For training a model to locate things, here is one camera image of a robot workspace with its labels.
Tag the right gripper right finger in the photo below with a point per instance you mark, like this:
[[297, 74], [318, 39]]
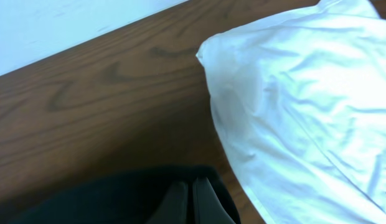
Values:
[[207, 206]]

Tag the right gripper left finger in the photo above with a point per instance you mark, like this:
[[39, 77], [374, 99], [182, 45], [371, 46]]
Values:
[[173, 207]]

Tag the black leggings red waistband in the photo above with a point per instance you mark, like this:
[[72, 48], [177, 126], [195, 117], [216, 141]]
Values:
[[128, 198]]

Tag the white shirt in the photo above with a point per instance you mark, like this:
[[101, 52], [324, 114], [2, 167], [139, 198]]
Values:
[[298, 101]]

